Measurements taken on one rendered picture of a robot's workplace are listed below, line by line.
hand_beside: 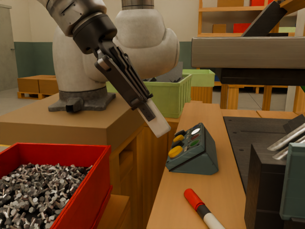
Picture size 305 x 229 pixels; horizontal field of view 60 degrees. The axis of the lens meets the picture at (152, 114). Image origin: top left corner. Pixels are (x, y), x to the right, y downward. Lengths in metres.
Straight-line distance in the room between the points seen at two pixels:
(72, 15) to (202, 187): 0.35
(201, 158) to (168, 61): 0.42
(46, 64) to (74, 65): 8.08
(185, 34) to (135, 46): 6.65
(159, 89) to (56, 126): 0.65
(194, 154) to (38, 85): 5.82
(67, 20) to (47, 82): 5.57
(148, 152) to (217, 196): 0.90
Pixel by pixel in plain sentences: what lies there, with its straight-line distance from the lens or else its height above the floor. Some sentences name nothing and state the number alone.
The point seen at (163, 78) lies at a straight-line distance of 1.53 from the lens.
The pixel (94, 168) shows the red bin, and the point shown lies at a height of 0.92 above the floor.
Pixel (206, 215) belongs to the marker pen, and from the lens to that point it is 0.37.
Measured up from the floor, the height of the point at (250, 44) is 1.13.
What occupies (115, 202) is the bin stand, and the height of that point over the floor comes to 0.80.
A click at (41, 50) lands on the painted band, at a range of 8.94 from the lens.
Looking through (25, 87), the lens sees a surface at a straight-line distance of 6.46.
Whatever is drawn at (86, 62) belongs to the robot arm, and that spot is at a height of 1.08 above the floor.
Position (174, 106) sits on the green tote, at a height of 0.85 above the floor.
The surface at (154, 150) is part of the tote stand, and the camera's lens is 1.29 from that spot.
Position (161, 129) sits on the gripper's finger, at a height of 0.98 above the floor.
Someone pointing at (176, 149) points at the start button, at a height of 0.94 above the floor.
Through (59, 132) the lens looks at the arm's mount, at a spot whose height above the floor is 0.90.
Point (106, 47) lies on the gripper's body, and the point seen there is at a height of 1.12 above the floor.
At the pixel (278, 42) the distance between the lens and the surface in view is 0.18.
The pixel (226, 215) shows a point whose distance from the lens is 0.40.
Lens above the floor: 1.12
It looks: 14 degrees down
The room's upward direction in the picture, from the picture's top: straight up
